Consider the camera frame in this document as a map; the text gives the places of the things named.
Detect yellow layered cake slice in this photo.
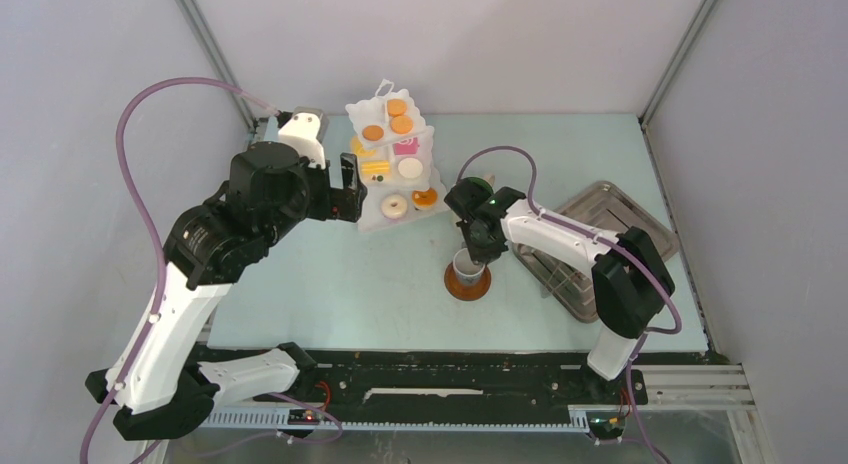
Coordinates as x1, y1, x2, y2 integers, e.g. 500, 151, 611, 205
359, 160, 392, 182

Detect white glazed donut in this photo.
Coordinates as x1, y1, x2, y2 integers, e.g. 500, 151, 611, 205
380, 193, 409, 220

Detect yellow swirl roll cake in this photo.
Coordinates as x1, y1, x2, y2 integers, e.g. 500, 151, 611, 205
350, 135, 377, 159

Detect orange glazed donut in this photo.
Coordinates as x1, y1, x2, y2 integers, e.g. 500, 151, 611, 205
411, 188, 439, 211

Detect white round cream cake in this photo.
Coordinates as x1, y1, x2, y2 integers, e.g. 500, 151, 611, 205
397, 157, 424, 180

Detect small white grey cup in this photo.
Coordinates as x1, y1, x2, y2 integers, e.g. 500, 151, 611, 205
452, 248, 486, 287

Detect round biscuit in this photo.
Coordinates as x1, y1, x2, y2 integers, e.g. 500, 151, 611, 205
389, 114, 414, 135
385, 99, 409, 120
361, 125, 384, 142

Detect large wooden coaster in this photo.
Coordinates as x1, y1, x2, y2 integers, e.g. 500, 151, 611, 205
444, 264, 492, 301

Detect large floral green-inside mug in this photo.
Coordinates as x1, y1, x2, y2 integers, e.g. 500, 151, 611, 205
453, 173, 496, 224

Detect pink-tipped metal tongs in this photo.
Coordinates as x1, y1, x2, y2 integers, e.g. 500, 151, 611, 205
540, 262, 590, 299

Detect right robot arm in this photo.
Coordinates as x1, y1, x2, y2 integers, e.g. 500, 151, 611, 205
444, 178, 675, 402

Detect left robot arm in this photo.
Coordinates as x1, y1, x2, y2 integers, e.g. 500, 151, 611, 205
86, 141, 367, 441

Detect white three-tier dessert stand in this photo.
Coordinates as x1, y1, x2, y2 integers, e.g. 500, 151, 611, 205
345, 79, 447, 233

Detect stainless steel tray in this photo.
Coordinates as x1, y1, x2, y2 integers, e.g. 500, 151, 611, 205
502, 181, 678, 323

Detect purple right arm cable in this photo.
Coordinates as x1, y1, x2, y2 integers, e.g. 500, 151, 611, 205
455, 145, 684, 462

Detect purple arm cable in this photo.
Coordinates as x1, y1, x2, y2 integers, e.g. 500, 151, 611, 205
79, 76, 281, 464
455, 145, 684, 462

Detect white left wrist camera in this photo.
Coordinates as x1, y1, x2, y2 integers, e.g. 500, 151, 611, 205
275, 107, 329, 169

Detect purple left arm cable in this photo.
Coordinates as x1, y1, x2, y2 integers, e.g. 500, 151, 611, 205
79, 76, 281, 464

